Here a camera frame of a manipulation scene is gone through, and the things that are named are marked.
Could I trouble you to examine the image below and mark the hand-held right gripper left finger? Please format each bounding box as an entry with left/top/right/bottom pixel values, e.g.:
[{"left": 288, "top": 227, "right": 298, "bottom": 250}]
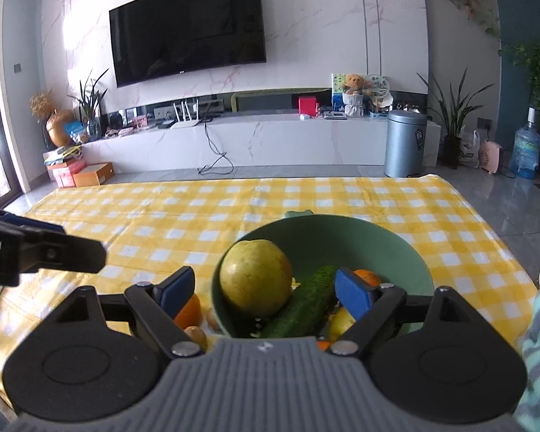
[{"left": 54, "top": 266, "right": 208, "bottom": 356}]

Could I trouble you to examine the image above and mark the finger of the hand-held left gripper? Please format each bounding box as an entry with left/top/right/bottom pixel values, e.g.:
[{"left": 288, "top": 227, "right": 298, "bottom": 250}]
[
  {"left": 0, "top": 204, "right": 67, "bottom": 235},
  {"left": 19, "top": 229, "right": 107, "bottom": 275}
]

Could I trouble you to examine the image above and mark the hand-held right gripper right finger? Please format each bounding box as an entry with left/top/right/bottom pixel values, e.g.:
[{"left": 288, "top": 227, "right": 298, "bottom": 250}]
[{"left": 328, "top": 267, "right": 473, "bottom": 355}]

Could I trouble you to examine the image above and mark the yellow-green pear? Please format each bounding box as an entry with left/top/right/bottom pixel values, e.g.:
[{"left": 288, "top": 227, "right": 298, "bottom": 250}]
[
  {"left": 328, "top": 306, "right": 357, "bottom": 343},
  {"left": 219, "top": 239, "right": 294, "bottom": 318}
]

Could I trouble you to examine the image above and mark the green cucumber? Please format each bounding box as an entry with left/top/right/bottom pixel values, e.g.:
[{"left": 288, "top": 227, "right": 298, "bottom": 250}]
[{"left": 257, "top": 265, "right": 338, "bottom": 339}]

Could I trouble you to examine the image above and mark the brown longan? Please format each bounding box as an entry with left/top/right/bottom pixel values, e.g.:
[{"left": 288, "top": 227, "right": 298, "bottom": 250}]
[{"left": 184, "top": 325, "right": 208, "bottom": 352}]

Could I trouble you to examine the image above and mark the green colander bowl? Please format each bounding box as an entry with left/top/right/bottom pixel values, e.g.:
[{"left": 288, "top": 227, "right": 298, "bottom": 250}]
[{"left": 211, "top": 209, "right": 435, "bottom": 340}]

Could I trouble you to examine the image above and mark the pink cardboard box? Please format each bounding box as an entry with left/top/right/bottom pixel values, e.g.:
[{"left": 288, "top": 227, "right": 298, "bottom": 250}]
[{"left": 46, "top": 159, "right": 87, "bottom": 188}]

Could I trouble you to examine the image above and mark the colourful paper stack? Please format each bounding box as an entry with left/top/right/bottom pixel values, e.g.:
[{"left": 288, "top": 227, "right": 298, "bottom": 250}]
[{"left": 42, "top": 144, "right": 84, "bottom": 167}]

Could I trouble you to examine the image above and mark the orange cardboard box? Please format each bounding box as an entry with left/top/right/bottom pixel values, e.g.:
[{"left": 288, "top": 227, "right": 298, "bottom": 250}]
[{"left": 72, "top": 162, "right": 114, "bottom": 187}]

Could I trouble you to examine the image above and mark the blue snack bag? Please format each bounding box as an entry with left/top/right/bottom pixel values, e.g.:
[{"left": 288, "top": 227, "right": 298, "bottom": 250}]
[{"left": 65, "top": 121, "right": 91, "bottom": 145}]

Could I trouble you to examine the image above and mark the yellow checked tablecloth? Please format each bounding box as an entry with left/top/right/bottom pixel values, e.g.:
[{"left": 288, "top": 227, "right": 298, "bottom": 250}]
[{"left": 0, "top": 175, "right": 538, "bottom": 397}]

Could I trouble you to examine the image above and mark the grass plant in glass vase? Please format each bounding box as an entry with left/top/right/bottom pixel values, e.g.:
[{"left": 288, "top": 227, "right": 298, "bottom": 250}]
[{"left": 67, "top": 68, "right": 111, "bottom": 140}]

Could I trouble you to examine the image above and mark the dried flower bunch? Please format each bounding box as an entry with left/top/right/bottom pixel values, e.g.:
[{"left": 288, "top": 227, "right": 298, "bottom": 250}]
[{"left": 29, "top": 89, "right": 57, "bottom": 122}]

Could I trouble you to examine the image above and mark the silver trash can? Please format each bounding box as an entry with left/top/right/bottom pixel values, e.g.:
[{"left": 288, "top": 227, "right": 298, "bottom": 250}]
[{"left": 384, "top": 109, "right": 428, "bottom": 178}]

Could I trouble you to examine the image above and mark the white router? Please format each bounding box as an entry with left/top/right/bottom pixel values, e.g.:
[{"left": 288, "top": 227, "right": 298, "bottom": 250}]
[{"left": 170, "top": 99, "right": 203, "bottom": 130}]

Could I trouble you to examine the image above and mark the white marble television cabinet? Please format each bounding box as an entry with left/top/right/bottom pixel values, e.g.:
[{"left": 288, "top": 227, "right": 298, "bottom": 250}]
[{"left": 78, "top": 110, "right": 442, "bottom": 176}]

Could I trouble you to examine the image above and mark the long-leaf potted plant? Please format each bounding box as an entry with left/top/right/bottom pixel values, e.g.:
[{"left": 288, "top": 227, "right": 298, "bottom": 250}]
[{"left": 416, "top": 68, "right": 496, "bottom": 169}]

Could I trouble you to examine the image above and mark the white plastic bag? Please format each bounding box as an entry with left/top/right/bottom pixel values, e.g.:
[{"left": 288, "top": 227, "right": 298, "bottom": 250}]
[{"left": 459, "top": 130, "right": 481, "bottom": 168}]

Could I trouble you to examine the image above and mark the white knitted basket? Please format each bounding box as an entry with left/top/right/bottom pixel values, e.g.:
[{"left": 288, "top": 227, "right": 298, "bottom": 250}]
[{"left": 343, "top": 94, "right": 365, "bottom": 118}]

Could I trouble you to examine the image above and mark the pink pig heater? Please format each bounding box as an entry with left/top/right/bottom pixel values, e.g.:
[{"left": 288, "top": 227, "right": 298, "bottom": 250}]
[{"left": 479, "top": 140, "right": 502, "bottom": 174}]

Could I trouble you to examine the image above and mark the round printed fan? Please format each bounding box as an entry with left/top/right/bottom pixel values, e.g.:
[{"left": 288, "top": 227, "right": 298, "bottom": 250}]
[{"left": 364, "top": 74, "right": 393, "bottom": 106}]

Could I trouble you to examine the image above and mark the green and blue picture card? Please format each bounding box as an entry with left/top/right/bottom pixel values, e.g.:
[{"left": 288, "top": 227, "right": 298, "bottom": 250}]
[{"left": 332, "top": 72, "right": 348, "bottom": 111}]

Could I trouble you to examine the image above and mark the brown teddy bear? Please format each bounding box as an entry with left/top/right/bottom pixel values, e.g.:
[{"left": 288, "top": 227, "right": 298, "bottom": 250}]
[{"left": 342, "top": 73, "right": 366, "bottom": 96}]

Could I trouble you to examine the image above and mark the blue water jug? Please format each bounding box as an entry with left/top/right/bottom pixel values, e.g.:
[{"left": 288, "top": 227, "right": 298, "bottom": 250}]
[{"left": 509, "top": 107, "right": 540, "bottom": 180}]

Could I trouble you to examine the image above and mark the black television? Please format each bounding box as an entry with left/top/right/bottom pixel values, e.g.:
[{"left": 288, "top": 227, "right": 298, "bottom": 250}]
[{"left": 109, "top": 0, "right": 267, "bottom": 88}]

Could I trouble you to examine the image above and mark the black router cable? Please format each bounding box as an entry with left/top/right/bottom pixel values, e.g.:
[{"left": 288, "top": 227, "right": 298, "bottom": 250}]
[{"left": 197, "top": 119, "right": 235, "bottom": 175}]

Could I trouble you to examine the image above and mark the hanging wall ivy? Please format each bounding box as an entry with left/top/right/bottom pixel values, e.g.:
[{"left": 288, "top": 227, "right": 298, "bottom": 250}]
[{"left": 434, "top": 0, "right": 500, "bottom": 39}]

